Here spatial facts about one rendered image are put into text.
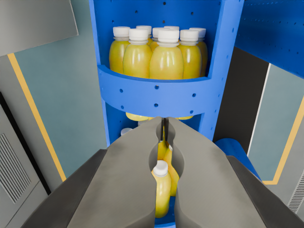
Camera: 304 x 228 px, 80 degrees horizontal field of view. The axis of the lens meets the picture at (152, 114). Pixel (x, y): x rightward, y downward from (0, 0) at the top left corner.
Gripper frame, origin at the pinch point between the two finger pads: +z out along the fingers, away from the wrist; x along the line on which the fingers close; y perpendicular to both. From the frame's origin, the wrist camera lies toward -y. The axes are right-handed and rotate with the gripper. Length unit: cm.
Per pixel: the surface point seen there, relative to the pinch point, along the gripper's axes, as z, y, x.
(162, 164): 25.8, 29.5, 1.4
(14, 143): 125, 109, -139
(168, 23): 44.9, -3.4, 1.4
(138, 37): 27.7, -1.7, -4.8
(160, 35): 24.6, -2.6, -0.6
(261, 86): 126, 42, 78
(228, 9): 20.6, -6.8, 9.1
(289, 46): 54, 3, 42
